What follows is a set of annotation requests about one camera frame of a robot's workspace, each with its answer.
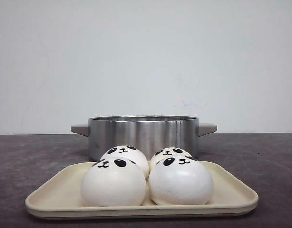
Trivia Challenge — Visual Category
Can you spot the panda bun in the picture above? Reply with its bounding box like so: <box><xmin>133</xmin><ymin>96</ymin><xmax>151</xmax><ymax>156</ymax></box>
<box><xmin>148</xmin><ymin>155</ymin><xmax>214</xmax><ymax>205</ymax></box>
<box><xmin>101</xmin><ymin>145</ymin><xmax>149</xmax><ymax>179</ymax></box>
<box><xmin>149</xmin><ymin>147</ymin><xmax>192</xmax><ymax>171</ymax></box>
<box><xmin>81</xmin><ymin>157</ymin><xmax>146</xmax><ymax>206</ymax></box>

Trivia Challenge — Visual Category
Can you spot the stainless steel steamer pot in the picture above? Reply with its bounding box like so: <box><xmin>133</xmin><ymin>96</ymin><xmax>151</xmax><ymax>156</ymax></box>
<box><xmin>71</xmin><ymin>116</ymin><xmax>217</xmax><ymax>161</ymax></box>

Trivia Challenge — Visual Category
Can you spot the cream rectangular tray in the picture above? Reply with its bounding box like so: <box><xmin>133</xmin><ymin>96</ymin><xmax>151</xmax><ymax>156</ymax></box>
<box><xmin>25</xmin><ymin>161</ymin><xmax>258</xmax><ymax>220</ymax></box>

